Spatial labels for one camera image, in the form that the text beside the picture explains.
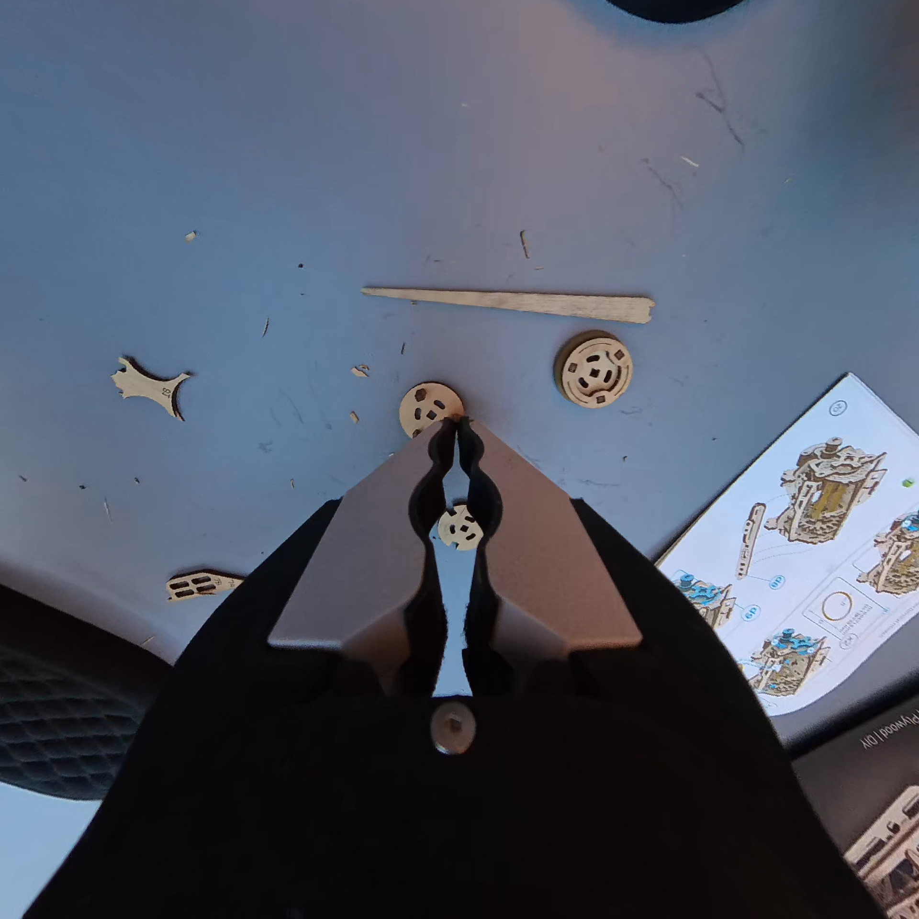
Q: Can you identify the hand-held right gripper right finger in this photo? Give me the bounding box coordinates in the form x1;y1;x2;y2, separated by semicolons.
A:
458;416;643;697

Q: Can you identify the slotted wooden scrap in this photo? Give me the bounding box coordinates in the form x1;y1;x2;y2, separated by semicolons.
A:
167;570;245;603

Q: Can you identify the wooden disc with pegs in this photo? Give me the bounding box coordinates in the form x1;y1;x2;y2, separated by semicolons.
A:
399;382;466;440

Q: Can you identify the tapered wooden stick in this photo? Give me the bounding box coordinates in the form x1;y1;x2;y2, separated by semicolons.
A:
360;287;656;325

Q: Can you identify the grey desk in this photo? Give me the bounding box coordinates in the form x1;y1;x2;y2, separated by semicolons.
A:
0;0;919;762

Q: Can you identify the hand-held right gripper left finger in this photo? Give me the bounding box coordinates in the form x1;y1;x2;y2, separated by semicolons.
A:
269;416;458;697

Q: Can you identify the black mesh chair seat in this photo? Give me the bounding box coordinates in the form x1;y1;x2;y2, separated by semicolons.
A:
0;582;177;801

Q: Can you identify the thick wooden wheel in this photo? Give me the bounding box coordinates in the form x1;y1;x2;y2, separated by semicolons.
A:
553;330;634;410

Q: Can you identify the notched wooden disc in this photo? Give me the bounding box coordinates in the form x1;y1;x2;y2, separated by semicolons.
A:
438;503;483;552

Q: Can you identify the star-shaped wooden scrap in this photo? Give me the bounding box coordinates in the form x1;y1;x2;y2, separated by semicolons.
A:
111;357;192;422

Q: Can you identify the instruction booklet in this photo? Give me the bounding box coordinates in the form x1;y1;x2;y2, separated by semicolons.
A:
655;372;919;717

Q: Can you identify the black puzzle kit box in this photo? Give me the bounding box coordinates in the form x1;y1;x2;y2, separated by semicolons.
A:
793;693;919;919

